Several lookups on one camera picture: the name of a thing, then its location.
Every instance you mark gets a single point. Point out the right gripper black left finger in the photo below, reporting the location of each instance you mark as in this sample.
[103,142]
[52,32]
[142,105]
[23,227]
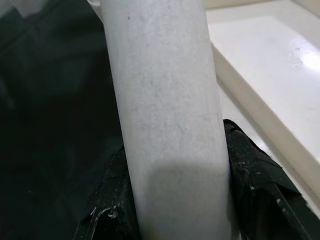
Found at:
[112,195]

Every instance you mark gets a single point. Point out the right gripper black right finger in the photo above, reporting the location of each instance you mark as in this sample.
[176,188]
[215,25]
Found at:
[255,187]

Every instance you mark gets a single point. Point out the white plastic table leg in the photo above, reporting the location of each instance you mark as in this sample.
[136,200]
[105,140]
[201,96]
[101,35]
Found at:
[162,100]

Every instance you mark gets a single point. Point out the black tablecloth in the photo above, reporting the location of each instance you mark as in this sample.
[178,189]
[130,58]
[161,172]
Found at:
[50,100]

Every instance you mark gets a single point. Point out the white plastic table top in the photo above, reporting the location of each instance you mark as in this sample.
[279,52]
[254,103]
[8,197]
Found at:
[275,62]

